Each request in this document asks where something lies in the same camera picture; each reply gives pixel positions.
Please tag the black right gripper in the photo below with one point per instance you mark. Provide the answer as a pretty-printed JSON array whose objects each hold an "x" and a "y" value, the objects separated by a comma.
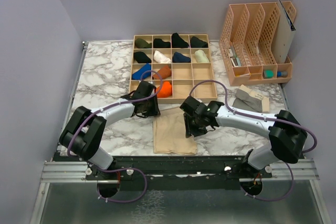
[{"x": 189, "y": 129}]

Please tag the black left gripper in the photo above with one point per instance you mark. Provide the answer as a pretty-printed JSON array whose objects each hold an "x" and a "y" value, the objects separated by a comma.
[{"x": 155, "y": 111}]

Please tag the beige boxer underwear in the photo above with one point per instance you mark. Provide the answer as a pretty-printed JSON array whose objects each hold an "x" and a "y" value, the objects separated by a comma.
[{"x": 169, "y": 134}]

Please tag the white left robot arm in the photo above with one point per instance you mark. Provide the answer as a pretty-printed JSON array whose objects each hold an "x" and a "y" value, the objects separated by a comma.
[{"x": 83, "y": 133}]

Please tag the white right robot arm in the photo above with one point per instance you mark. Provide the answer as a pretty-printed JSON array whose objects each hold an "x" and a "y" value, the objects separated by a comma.
[{"x": 285, "y": 136}]

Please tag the grey underwear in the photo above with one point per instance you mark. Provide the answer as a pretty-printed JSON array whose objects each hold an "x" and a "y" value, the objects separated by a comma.
[{"x": 248, "y": 99}]

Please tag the cream folded underwear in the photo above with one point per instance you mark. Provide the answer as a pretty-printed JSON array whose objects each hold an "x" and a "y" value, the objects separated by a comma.
[{"x": 266, "y": 104}]

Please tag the orange rolled cloth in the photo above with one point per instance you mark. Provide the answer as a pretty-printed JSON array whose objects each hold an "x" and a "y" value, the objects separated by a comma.
[{"x": 166, "y": 90}]

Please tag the blue rolled cloth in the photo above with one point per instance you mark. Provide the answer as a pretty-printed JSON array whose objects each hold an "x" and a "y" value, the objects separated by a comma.
[{"x": 143, "y": 73}]

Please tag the brown rolled cloth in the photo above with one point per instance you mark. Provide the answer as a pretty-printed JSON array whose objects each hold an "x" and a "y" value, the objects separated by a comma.
[{"x": 164, "y": 73}]

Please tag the black rolled cloth left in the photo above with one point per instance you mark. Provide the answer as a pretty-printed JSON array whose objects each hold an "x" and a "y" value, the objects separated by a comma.
[{"x": 141, "y": 57}]

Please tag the black rolled cloth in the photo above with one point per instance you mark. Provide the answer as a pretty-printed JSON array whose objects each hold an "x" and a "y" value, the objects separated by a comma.
[
  {"x": 141, "y": 57},
  {"x": 178, "y": 42},
  {"x": 159, "y": 43}
]

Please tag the white rolled cloth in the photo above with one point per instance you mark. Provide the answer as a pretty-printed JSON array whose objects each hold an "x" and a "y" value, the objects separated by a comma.
[{"x": 160, "y": 57}]

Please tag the wooden compartment tray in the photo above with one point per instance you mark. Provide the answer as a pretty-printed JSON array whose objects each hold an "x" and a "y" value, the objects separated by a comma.
[{"x": 184, "y": 75}]

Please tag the navy rolled cloth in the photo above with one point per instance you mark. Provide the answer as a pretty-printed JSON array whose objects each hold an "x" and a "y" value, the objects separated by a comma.
[{"x": 180, "y": 58}]

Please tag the pale green rolled cloth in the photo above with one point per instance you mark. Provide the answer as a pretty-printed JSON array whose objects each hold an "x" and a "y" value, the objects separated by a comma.
[{"x": 201, "y": 57}]

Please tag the olive green rolled cloth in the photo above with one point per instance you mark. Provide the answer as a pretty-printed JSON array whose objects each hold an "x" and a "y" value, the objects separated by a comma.
[{"x": 142, "y": 44}]

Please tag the cards in rack slot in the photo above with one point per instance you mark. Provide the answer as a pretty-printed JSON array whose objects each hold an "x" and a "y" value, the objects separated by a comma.
[{"x": 238, "y": 69}]

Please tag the dark green rolled cloth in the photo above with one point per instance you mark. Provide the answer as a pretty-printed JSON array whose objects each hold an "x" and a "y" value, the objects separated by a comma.
[{"x": 195, "y": 42}]

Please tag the pink file organizer rack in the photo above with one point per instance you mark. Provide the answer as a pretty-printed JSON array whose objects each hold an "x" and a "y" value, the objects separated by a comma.
[{"x": 250, "y": 29}]

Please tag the blue grey cylinder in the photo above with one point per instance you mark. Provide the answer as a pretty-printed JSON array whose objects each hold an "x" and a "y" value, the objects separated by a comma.
[{"x": 282, "y": 74}]

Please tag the grey folder in rack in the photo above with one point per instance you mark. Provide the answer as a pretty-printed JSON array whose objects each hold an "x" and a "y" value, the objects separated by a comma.
[{"x": 285, "y": 31}]

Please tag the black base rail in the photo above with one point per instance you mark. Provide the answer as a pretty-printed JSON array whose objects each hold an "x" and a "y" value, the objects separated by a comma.
[{"x": 134, "y": 173}]

